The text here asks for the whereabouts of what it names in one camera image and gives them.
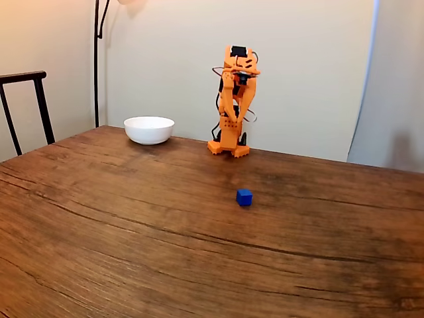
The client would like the blue cube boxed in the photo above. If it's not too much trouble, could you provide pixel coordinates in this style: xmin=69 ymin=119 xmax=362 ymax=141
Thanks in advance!
xmin=236 ymin=188 xmax=254 ymax=209

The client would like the white bowl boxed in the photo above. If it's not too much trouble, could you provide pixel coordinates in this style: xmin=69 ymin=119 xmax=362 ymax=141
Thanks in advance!
xmin=123 ymin=115 xmax=176 ymax=146

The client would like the black floor lamp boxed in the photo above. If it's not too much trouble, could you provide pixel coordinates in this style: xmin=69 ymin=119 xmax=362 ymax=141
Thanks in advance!
xmin=93 ymin=0 xmax=148 ymax=129

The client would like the black wooden chair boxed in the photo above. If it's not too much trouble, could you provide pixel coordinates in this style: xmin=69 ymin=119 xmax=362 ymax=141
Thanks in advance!
xmin=0 ymin=70 xmax=56 ymax=157

